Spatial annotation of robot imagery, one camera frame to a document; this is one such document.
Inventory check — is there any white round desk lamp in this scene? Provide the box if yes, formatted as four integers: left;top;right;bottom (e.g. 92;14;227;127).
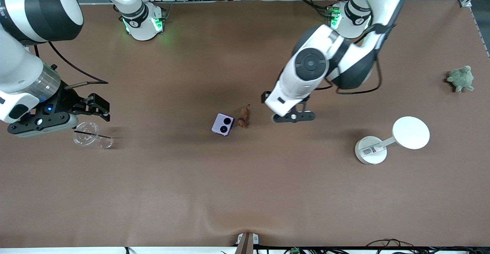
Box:
354;116;430;166

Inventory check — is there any green plush turtle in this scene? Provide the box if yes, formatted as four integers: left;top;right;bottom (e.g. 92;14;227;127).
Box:
446;66;475;93

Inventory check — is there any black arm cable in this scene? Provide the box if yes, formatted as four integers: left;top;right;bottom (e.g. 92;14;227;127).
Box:
34;41;109;85
316;1;384;95

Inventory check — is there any black floor cable bundle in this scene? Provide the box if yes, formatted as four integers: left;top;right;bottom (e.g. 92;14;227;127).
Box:
366;239;490;254

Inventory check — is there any brown lion statue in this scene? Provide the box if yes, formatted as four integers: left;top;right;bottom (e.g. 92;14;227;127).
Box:
237;104;251;128

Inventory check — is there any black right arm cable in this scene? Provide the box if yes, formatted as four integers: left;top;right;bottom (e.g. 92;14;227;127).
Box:
34;41;109;85

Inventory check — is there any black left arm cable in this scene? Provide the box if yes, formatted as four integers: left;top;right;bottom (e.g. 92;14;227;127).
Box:
316;1;384;95

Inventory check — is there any clear plastic cup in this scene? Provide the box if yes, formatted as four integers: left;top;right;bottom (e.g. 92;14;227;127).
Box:
73;121;114;149

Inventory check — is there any lavender flip phone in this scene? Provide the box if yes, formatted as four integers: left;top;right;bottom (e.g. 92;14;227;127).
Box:
211;113;235;136

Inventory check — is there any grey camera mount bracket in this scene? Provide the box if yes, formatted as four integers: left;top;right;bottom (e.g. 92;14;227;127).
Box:
234;232;260;254

